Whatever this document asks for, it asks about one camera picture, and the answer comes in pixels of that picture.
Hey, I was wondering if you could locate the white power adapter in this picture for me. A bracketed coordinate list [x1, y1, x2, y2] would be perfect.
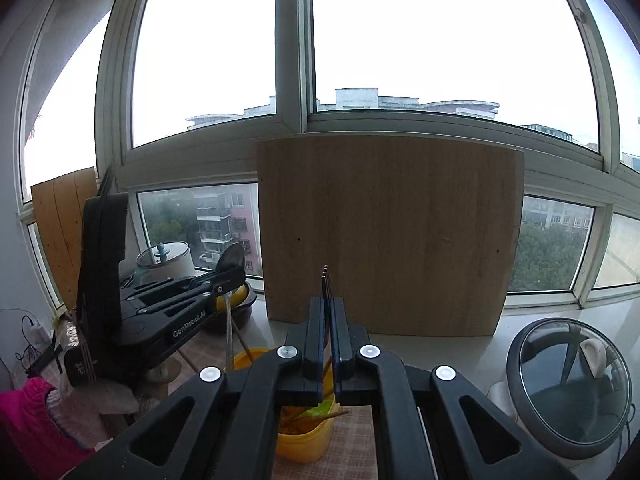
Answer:
[25, 323, 52, 351]

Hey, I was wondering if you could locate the green plastic spoon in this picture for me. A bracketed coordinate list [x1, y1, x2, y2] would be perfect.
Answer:
[298, 398, 334, 416]

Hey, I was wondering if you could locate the black pot yellow lid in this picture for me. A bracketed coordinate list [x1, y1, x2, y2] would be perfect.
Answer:
[203, 282, 257, 335]

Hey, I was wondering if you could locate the white teal canister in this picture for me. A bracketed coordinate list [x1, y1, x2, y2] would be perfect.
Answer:
[134, 242, 195, 285]

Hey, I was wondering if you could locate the pink sleeve forearm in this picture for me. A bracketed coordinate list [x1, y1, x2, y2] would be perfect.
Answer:
[1, 377, 96, 479]

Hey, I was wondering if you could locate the wooden chopstick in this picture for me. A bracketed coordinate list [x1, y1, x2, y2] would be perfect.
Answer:
[231, 318, 254, 364]
[284, 410, 349, 425]

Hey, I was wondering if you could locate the gloved left hand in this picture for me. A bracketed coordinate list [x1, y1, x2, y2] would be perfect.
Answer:
[46, 318, 184, 451]

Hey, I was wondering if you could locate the white floral rice cooker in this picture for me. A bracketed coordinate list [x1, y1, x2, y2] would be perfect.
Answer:
[487, 318, 632, 462]

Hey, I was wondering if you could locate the metal fork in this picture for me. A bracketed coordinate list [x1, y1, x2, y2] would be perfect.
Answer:
[320, 264, 331, 350]

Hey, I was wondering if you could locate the light wooden board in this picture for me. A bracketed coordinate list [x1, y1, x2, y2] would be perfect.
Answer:
[257, 133, 525, 337]

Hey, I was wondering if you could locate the black cable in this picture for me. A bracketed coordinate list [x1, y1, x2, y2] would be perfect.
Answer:
[0, 306, 57, 391]

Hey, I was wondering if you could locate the orange plastic utensil holder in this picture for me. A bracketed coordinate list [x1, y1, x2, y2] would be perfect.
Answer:
[226, 346, 338, 465]

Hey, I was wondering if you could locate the brown wooden plank panel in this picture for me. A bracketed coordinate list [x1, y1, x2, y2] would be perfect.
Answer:
[30, 167, 98, 311]

